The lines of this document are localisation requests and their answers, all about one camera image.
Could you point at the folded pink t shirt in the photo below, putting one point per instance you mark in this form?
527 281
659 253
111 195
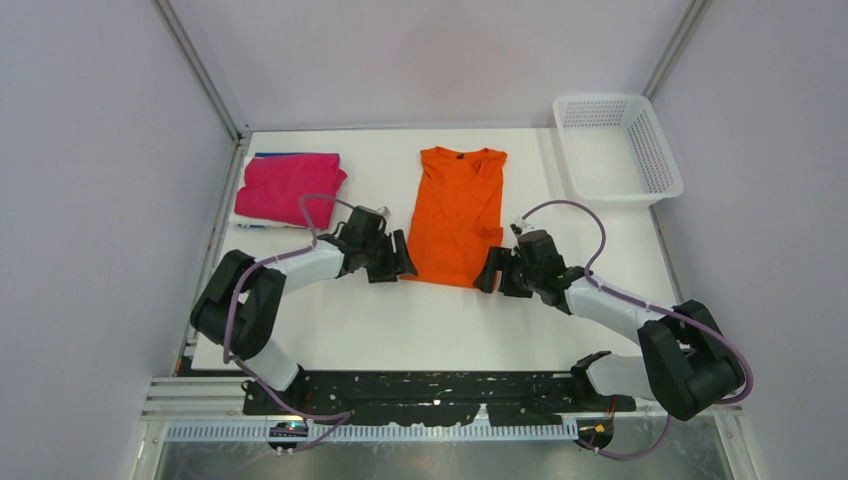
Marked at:
291 189

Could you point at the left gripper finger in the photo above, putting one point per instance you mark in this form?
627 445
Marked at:
383 273
404 265

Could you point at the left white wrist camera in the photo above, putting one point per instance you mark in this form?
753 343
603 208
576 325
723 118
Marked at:
383 212

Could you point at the white plastic basket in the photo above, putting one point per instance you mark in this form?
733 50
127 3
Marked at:
615 151

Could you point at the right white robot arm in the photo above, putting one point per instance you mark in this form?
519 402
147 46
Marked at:
684 364

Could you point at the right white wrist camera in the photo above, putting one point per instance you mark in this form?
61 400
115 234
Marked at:
520 227

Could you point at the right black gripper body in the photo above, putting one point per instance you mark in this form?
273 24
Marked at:
530 276

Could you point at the orange t shirt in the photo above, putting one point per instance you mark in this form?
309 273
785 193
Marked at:
457 216

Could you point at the white slotted cable duct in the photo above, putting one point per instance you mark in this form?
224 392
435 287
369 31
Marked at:
298 431

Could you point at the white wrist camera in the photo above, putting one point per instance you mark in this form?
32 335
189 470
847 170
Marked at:
520 227
383 212

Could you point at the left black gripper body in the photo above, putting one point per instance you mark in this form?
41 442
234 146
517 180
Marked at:
379 252

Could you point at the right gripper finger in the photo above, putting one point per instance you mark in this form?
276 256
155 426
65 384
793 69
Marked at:
514 288
496 259

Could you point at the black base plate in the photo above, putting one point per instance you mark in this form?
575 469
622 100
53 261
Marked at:
442 399

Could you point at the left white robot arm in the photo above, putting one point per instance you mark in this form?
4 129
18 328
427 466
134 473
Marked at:
238 307

